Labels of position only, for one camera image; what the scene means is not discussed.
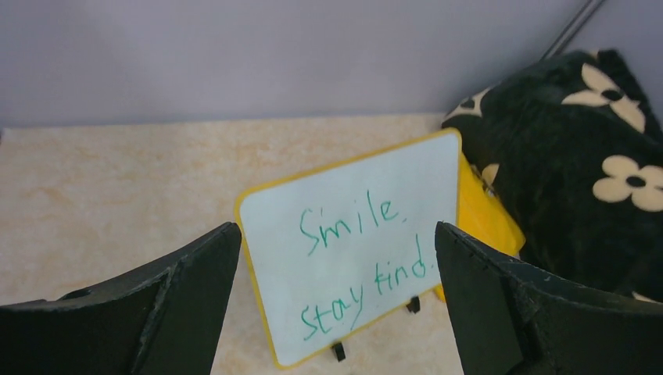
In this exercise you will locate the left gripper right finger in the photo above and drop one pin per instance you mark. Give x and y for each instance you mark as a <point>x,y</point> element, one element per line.
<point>510,317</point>

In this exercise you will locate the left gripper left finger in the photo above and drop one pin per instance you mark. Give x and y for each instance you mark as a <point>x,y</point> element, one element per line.
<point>164,317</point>

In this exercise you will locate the yellow-framed whiteboard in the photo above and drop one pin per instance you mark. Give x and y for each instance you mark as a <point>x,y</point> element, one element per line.
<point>333,249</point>

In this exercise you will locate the black whiteboard foot right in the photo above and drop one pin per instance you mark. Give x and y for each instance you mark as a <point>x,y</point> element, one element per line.
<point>414,305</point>

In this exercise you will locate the black whiteboard foot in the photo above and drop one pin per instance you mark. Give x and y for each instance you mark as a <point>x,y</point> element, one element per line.
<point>414,305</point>
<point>338,351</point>

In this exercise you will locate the black whiteboard foot left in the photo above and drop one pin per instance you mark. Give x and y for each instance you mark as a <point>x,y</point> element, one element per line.
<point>338,351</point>

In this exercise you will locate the yellow folded cloth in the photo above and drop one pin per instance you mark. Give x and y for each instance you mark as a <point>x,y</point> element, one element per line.
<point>482,215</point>

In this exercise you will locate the black floral blanket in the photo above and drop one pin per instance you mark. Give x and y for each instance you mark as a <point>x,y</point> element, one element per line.
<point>573,151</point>

